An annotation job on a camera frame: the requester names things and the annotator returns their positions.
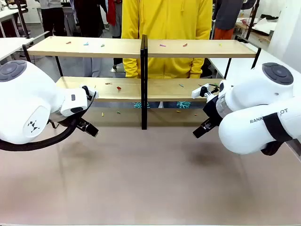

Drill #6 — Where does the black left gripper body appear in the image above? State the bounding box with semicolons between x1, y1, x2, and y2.
71;116;83;128

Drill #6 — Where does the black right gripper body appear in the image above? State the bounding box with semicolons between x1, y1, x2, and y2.
203;94;223;127

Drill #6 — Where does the teal fluffy duster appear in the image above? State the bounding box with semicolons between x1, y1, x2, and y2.
133;101;192;110

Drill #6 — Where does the yellow-sleeved right forearm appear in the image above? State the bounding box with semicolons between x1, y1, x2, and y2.
122;57;140;79

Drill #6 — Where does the yellow-sleeved left forearm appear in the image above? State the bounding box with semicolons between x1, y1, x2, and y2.
188;57;206;79

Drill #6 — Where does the large white table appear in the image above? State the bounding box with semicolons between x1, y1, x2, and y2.
208;46;301;80

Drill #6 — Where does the bystander in orange trousers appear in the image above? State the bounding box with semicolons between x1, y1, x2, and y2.
212;0;247;40

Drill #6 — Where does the wooden table with white paper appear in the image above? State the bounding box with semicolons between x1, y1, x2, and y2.
234;14;279;44

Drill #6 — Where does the white side table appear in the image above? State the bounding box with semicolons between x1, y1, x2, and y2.
0;37;36;62

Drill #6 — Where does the black stand pole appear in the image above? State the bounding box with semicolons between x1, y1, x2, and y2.
245;0;261;41

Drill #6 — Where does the person in yellow hoodie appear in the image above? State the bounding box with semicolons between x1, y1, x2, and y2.
121;0;214;109

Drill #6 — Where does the bystander in dark clothes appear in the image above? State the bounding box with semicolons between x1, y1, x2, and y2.
74;0;106;78

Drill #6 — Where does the bystander in red jacket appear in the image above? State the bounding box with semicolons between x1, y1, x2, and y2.
106;0;123;69

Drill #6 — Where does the white desk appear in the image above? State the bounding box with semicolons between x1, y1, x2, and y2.
0;7;27;38

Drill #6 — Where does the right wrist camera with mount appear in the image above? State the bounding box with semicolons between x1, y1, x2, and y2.
191;83;221;99

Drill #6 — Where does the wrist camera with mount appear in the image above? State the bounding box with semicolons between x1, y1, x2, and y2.
79;84;100;101
191;83;221;99

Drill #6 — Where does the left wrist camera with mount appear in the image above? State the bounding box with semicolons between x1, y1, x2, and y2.
79;84;100;101

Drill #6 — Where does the wooden shelf unit black frame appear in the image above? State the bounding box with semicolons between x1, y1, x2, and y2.
143;34;262;130
22;34;145;130

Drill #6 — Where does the black right arm cable sleeve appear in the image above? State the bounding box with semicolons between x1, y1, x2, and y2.
260;112;295;156

